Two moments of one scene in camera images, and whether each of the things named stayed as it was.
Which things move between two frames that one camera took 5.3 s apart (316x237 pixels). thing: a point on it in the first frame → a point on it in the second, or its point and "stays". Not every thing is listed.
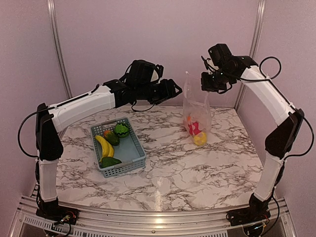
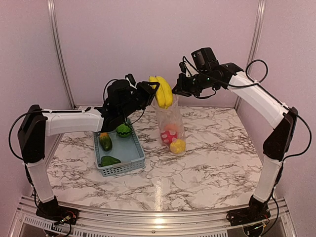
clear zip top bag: (196, 115) → (172, 127)
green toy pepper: (109, 161) stays
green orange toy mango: (111, 137) → (105, 141)
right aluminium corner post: (257, 20) stays
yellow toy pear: (200, 138) → (178, 147)
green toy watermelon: (121, 130) stays
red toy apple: (194, 129) → (168, 136)
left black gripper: (169, 91) → (149, 92)
